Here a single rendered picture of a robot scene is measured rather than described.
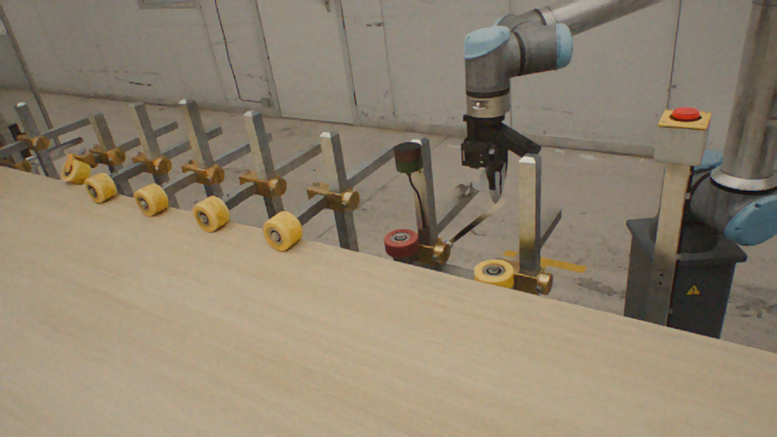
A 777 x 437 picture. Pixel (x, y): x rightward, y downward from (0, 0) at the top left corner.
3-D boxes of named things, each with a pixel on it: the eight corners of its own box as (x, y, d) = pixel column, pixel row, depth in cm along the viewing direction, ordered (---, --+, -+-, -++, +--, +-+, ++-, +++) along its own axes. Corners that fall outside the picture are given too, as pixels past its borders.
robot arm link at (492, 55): (521, 29, 107) (472, 37, 106) (520, 93, 113) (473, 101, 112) (501, 22, 115) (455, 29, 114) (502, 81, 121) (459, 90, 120)
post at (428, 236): (433, 306, 147) (414, 134, 124) (444, 309, 145) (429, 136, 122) (426, 314, 145) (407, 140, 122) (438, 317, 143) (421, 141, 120)
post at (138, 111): (182, 231, 198) (136, 100, 174) (188, 233, 196) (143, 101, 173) (173, 237, 195) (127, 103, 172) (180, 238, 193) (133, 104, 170)
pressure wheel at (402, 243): (400, 264, 141) (395, 224, 135) (427, 270, 137) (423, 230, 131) (382, 281, 135) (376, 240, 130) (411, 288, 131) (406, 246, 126)
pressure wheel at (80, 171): (74, 183, 194) (81, 161, 194) (87, 186, 190) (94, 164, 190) (56, 179, 189) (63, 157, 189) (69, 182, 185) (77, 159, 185)
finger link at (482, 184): (477, 199, 131) (475, 163, 126) (500, 203, 128) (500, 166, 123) (471, 205, 129) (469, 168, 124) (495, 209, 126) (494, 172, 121)
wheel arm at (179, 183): (266, 139, 195) (264, 129, 194) (273, 140, 194) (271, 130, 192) (147, 203, 160) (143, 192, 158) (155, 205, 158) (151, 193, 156)
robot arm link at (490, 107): (516, 86, 118) (498, 101, 111) (516, 108, 120) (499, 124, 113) (476, 84, 122) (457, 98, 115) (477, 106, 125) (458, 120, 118)
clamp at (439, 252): (403, 246, 143) (401, 229, 141) (451, 257, 136) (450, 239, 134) (392, 257, 139) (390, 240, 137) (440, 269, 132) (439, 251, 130)
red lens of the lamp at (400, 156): (403, 149, 123) (402, 140, 122) (427, 153, 120) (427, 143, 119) (389, 160, 119) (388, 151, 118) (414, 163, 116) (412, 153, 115)
